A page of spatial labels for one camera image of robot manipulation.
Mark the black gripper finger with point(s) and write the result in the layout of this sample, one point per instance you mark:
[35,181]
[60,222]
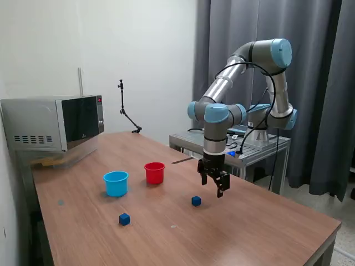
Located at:
[203,174]
[222,184]

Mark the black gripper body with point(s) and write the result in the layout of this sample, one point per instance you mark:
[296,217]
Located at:
[213,162]

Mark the blue cube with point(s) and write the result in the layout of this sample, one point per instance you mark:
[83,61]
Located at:
[124,219]
[196,201]

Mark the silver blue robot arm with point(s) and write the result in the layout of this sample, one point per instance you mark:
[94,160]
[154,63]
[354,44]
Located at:
[219,86]

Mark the dark thin strip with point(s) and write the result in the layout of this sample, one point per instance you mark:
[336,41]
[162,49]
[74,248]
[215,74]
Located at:
[181,160]

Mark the blue teach pendant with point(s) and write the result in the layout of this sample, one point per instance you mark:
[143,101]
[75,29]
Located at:
[238,129]

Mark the grey metal robot stand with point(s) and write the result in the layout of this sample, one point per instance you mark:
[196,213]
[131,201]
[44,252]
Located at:
[260,151]

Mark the red plastic cup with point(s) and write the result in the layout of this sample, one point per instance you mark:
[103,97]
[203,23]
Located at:
[154,176]

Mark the blue plastic cup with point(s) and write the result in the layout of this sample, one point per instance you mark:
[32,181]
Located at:
[116,187]

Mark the grey curtain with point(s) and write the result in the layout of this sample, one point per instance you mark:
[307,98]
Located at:
[319,83]

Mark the wooden block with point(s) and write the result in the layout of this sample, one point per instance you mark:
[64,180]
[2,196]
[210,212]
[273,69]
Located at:
[47,162]

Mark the silver microwave oven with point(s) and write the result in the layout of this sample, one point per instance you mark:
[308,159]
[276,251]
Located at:
[33,122]

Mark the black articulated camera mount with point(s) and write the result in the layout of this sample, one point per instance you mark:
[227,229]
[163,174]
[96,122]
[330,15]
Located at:
[122,102]

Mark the thin white wall rod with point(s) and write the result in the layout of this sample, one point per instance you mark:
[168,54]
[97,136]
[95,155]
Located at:
[80,83]

